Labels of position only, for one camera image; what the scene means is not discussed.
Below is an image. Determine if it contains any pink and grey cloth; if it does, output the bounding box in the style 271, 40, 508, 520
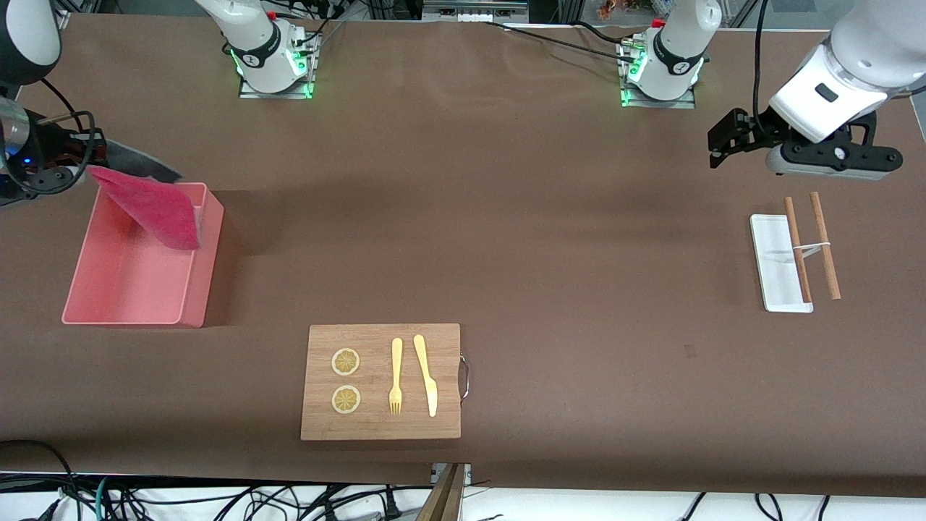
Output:
87, 166, 201, 251

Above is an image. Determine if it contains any pink plastic bin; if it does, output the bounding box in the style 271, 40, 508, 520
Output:
61, 182, 224, 329

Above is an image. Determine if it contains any white rectangular tray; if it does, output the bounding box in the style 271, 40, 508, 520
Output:
749, 214, 814, 313

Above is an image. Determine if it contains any yellow plastic fork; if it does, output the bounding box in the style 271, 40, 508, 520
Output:
388, 337, 404, 416

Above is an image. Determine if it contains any wooden cutting board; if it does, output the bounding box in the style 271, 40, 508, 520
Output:
300, 323, 472, 441

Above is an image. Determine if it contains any yellow plastic knife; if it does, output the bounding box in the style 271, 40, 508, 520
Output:
413, 334, 438, 418

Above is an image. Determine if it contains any wooden plank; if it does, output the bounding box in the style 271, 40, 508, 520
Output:
416, 463, 466, 521

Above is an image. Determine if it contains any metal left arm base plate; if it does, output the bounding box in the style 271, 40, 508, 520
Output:
620, 40, 697, 109

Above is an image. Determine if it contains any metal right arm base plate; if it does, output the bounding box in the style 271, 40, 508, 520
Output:
239, 29, 317, 100

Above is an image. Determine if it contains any black cable on table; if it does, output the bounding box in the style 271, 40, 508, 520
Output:
485, 20, 641, 57

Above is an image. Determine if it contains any thick black floor cable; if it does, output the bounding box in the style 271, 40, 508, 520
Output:
0, 439, 75, 500

